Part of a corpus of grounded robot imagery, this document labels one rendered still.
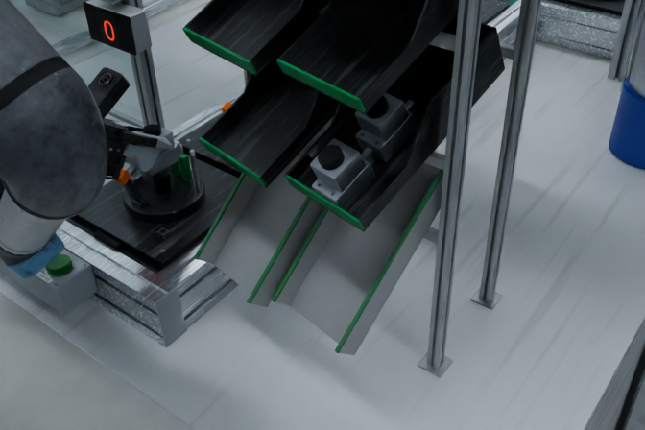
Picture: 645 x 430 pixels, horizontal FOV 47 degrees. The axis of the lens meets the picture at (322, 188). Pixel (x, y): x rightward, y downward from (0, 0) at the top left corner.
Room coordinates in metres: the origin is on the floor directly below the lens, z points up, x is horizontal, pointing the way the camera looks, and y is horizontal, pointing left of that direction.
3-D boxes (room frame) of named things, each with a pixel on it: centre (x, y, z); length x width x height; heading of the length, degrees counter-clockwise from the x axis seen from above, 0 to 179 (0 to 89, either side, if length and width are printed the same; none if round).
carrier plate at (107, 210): (1.03, 0.28, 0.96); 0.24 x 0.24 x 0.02; 52
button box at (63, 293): (0.91, 0.47, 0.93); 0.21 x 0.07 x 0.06; 52
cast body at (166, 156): (1.04, 0.27, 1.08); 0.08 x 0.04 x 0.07; 142
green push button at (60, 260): (0.87, 0.42, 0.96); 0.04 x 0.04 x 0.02
